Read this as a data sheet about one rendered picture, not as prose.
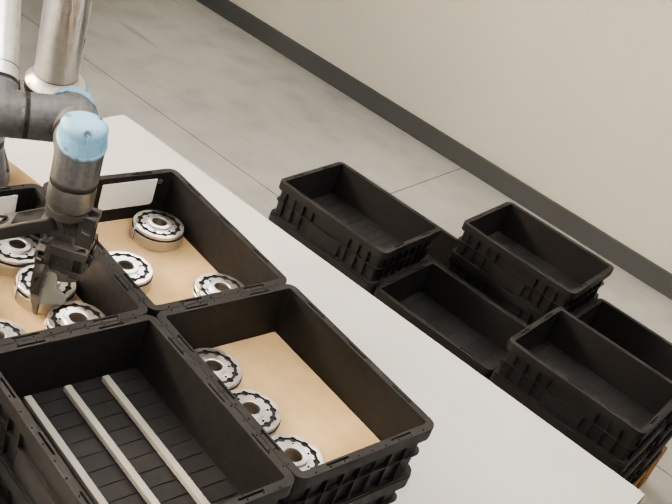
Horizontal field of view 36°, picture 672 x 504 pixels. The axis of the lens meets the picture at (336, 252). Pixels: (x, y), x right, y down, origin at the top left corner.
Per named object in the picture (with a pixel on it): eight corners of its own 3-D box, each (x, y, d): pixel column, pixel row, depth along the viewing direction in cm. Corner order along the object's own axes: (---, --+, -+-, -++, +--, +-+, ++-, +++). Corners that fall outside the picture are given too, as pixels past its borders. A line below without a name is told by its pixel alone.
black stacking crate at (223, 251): (30, 235, 194) (39, 185, 189) (161, 216, 214) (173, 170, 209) (137, 367, 173) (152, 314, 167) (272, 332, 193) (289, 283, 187)
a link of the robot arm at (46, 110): (28, 76, 165) (31, 110, 157) (99, 85, 169) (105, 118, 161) (23, 119, 169) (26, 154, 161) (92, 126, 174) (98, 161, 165)
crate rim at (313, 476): (149, 323, 168) (152, 312, 167) (287, 292, 188) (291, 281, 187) (295, 493, 146) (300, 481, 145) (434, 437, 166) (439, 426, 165)
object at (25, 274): (5, 271, 176) (5, 269, 175) (58, 262, 182) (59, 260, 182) (32, 306, 170) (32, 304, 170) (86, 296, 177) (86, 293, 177)
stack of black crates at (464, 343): (336, 379, 297) (373, 286, 280) (393, 347, 320) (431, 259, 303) (443, 464, 281) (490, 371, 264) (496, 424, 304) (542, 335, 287)
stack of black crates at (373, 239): (238, 303, 314) (278, 179, 291) (299, 277, 336) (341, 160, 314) (334, 380, 297) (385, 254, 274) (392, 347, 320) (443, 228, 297)
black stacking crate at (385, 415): (138, 368, 173) (153, 315, 167) (273, 333, 193) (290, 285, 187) (277, 537, 151) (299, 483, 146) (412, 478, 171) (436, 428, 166)
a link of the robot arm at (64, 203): (42, 186, 158) (58, 162, 164) (38, 210, 160) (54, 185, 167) (90, 201, 158) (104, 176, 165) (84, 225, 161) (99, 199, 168)
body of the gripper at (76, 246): (80, 286, 167) (93, 226, 161) (28, 270, 166) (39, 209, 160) (93, 260, 173) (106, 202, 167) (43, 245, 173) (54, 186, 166)
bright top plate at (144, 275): (85, 260, 186) (86, 257, 185) (130, 248, 193) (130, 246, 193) (119, 291, 181) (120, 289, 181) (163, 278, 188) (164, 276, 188)
